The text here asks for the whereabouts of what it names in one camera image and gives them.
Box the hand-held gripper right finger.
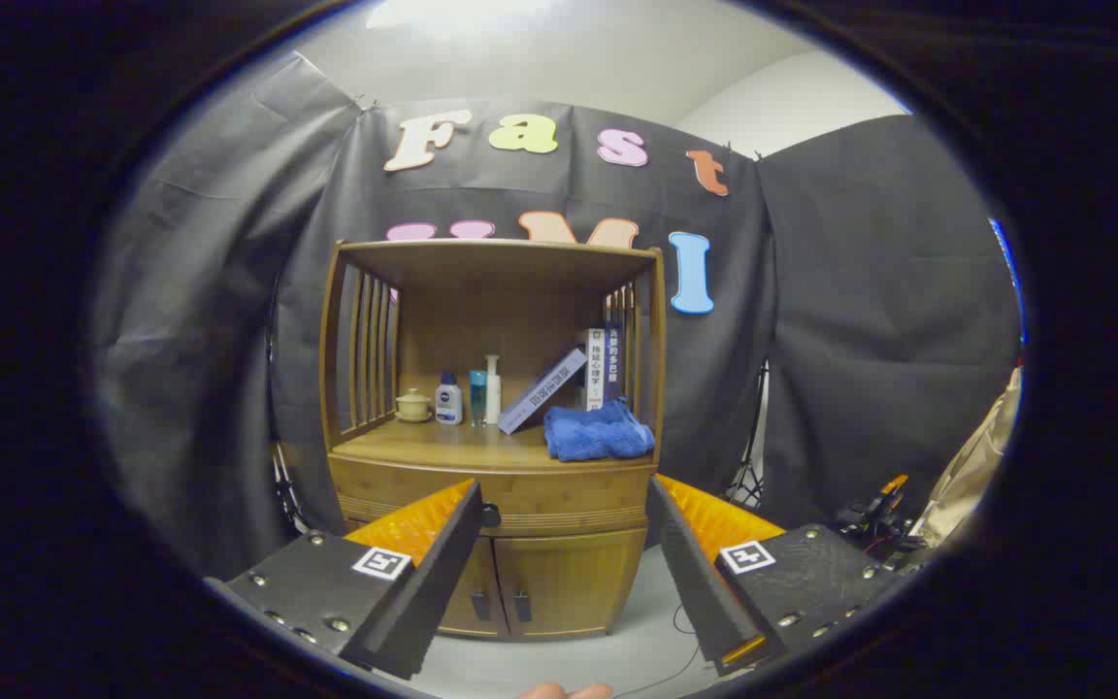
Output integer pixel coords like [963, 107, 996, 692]
[645, 474, 911, 678]

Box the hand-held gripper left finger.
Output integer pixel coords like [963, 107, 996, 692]
[205, 477, 486, 682]

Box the wooden cabinet door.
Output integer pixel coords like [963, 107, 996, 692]
[496, 529, 648, 639]
[438, 536, 509, 638]

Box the wooden countertop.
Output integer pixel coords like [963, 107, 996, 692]
[332, 419, 658, 474]

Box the wooden cabinet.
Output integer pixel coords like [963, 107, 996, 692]
[319, 239, 667, 640]

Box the black tripod stand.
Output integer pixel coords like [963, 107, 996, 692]
[271, 442, 310, 535]
[726, 359, 770, 512]

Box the blue towel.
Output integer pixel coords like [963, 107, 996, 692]
[543, 398, 657, 463]

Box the black and orange tool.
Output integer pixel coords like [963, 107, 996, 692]
[836, 474, 921, 556]

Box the white book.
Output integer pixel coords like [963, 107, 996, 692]
[575, 328, 608, 412]

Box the dark blue book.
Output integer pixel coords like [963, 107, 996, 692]
[604, 322, 624, 402]

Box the black backdrop cloth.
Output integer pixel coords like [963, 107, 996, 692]
[93, 49, 1023, 583]

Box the beige bag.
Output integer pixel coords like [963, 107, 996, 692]
[908, 367, 1023, 550]

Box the black cable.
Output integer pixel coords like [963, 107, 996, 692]
[615, 604, 707, 699]

